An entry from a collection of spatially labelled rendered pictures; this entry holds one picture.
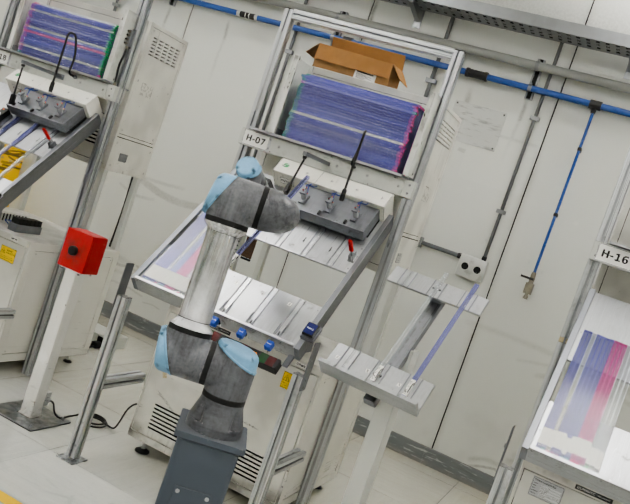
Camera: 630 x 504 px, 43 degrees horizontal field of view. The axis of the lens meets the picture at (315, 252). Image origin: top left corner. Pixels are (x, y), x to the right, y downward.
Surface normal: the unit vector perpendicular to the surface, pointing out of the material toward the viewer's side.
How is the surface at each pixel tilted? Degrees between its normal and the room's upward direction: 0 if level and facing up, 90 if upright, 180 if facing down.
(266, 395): 90
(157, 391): 90
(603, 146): 90
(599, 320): 44
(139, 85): 90
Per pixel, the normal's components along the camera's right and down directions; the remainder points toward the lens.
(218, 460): 0.07, 0.10
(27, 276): 0.87, 0.33
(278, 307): -0.04, -0.69
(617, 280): -0.37, -0.06
